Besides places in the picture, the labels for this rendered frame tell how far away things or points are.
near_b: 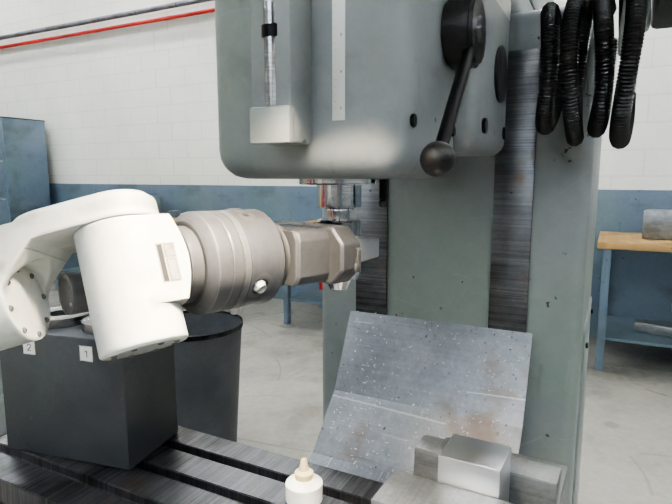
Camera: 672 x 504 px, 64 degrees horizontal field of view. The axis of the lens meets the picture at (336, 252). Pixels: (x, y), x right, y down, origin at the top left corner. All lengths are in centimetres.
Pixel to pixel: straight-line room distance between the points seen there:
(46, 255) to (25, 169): 736
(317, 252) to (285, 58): 17
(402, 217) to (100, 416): 56
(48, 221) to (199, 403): 212
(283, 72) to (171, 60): 616
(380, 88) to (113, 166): 683
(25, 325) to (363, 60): 33
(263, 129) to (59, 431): 59
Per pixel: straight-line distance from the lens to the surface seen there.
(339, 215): 56
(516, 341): 91
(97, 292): 42
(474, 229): 90
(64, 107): 793
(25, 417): 95
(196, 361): 244
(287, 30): 47
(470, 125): 63
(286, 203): 557
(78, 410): 87
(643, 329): 428
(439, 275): 93
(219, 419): 259
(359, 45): 47
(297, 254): 48
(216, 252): 43
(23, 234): 45
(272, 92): 46
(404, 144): 47
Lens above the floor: 131
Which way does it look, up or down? 8 degrees down
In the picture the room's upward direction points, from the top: straight up
